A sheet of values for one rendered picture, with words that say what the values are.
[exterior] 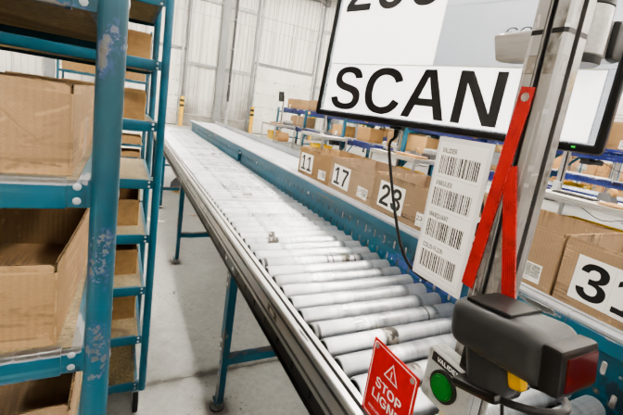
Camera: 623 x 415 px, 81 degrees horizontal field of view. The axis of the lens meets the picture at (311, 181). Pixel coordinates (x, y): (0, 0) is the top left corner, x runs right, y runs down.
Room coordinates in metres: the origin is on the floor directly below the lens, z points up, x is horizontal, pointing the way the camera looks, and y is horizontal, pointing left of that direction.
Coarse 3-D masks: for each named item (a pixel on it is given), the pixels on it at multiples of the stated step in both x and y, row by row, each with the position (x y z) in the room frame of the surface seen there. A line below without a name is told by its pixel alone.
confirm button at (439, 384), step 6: (432, 378) 0.40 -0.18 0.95; (438, 378) 0.40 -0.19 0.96; (444, 378) 0.39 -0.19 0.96; (432, 384) 0.40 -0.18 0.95; (438, 384) 0.39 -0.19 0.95; (444, 384) 0.39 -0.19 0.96; (432, 390) 0.40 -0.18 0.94; (438, 390) 0.39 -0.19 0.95; (444, 390) 0.39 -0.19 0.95; (450, 390) 0.38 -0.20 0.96; (438, 396) 0.39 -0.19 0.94; (444, 396) 0.38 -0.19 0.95; (450, 396) 0.38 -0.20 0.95
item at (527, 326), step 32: (480, 320) 0.34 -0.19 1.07; (512, 320) 0.32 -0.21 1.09; (544, 320) 0.32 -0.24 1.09; (480, 352) 0.33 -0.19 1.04; (512, 352) 0.30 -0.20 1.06; (544, 352) 0.29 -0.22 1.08; (576, 352) 0.28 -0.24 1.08; (480, 384) 0.34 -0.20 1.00; (512, 384) 0.32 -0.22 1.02; (544, 384) 0.28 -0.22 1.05; (576, 384) 0.28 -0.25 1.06
